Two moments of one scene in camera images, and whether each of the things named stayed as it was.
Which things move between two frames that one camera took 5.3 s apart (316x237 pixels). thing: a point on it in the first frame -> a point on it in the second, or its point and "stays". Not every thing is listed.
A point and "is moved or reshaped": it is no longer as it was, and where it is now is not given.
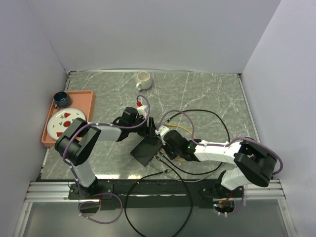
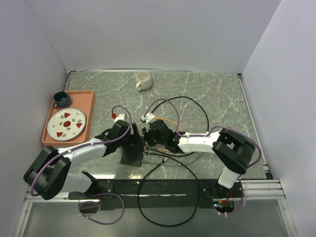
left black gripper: (149, 132) -> (133, 139)
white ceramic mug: (143, 81) stays
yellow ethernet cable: (186, 128) -> (160, 118)
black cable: (202, 110) -> (161, 102)
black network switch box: (145, 151) is moved or reshaped
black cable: (152, 175) -> (152, 170)
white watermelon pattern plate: (59, 123) stays
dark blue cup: (61, 99) stays
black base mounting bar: (156, 193) stays
